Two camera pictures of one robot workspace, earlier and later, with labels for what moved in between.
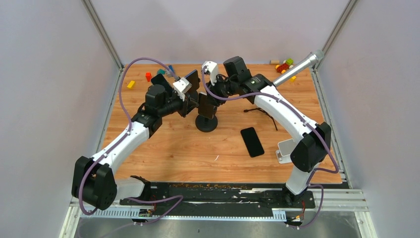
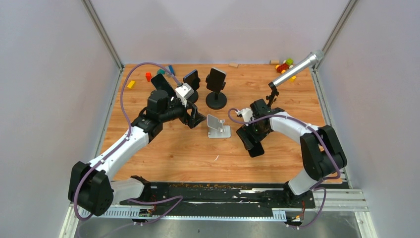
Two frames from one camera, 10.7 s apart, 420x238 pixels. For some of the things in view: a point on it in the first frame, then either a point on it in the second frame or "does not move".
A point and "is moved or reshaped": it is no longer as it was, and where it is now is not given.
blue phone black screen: (193, 79) does not move
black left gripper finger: (193, 93) to (194, 111)
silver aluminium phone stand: (285, 148) to (217, 129)
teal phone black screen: (159, 79) does not move
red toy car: (287, 64) does not move
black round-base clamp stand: (205, 124) is moved or reshaped
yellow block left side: (131, 84) does not move
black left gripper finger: (189, 104) to (197, 119)
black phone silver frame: (205, 107) is moved or reshaped
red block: (148, 76) does not move
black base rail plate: (222, 197) does not move
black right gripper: (216, 101) to (242, 134)
